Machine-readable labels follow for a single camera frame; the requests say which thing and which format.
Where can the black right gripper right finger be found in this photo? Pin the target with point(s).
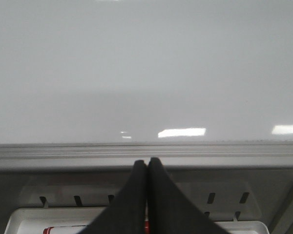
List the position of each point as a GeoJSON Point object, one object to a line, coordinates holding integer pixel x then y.
{"type": "Point", "coordinates": [169, 211]}

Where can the white whiteboard with grey frame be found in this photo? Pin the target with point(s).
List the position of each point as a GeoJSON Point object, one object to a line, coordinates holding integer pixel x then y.
{"type": "Point", "coordinates": [101, 83]}

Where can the white slotted bracket panel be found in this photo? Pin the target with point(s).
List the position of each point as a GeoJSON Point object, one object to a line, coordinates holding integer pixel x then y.
{"type": "Point", "coordinates": [222, 201]}

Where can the white plastic tray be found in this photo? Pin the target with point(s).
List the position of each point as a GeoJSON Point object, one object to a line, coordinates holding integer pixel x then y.
{"type": "Point", "coordinates": [35, 220]}

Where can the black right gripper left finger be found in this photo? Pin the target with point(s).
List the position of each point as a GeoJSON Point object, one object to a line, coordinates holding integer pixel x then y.
{"type": "Point", "coordinates": [126, 213]}

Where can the red capped marker in tray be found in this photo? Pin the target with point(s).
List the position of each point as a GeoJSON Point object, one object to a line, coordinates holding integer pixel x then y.
{"type": "Point", "coordinates": [63, 230]}

